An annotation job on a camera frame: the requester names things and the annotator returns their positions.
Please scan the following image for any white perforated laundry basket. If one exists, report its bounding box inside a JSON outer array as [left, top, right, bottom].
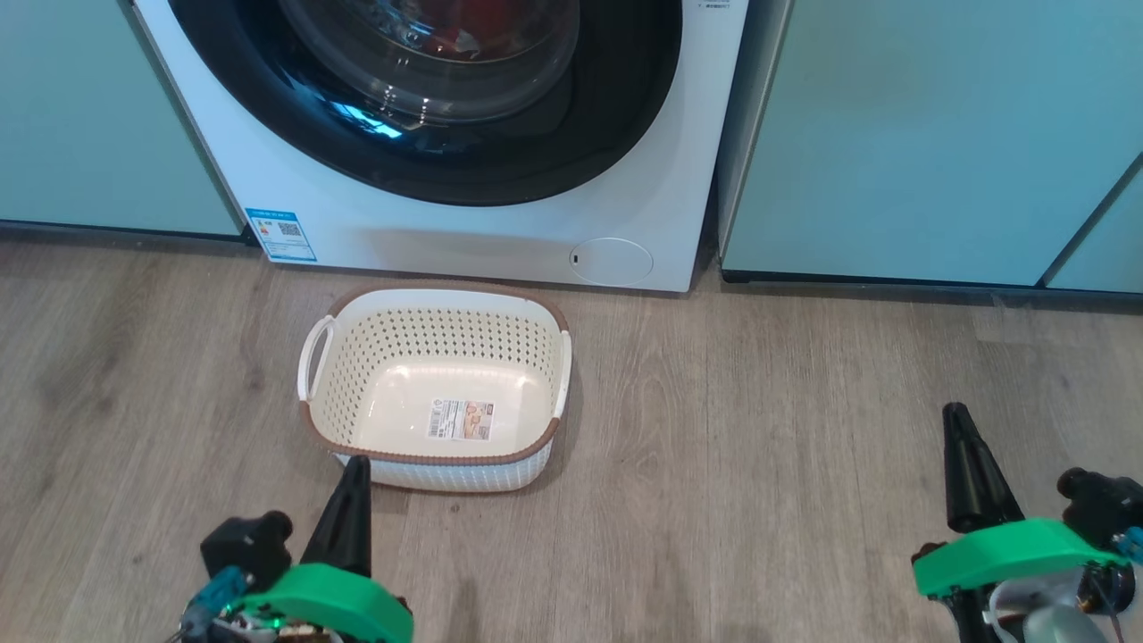
[[297, 281, 572, 494]]

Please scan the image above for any paper label inside basket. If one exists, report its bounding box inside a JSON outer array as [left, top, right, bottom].
[[427, 398, 494, 441]]

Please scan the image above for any pale green cabinet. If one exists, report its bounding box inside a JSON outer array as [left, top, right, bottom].
[[717, 0, 1143, 288], [0, 0, 246, 240], [1043, 156, 1143, 296]]

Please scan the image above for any blue left camera cable plug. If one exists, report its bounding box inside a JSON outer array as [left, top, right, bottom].
[[181, 567, 249, 639]]

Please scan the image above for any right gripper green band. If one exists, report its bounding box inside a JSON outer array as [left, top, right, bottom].
[[913, 402, 1130, 597]]

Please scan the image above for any round white filter cover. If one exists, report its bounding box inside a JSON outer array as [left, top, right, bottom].
[[570, 238, 654, 287]]

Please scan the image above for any blue energy label sticker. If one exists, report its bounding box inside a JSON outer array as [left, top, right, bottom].
[[246, 208, 318, 263]]

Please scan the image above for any black round glass washer door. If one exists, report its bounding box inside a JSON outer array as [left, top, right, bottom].
[[168, 0, 684, 208]]

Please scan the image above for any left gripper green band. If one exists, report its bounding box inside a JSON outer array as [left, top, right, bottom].
[[228, 455, 414, 643]]

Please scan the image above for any red garment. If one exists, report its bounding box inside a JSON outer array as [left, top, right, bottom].
[[402, 0, 537, 54]]

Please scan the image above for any white front-load washing machine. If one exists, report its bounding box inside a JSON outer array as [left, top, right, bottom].
[[132, 0, 749, 294]]

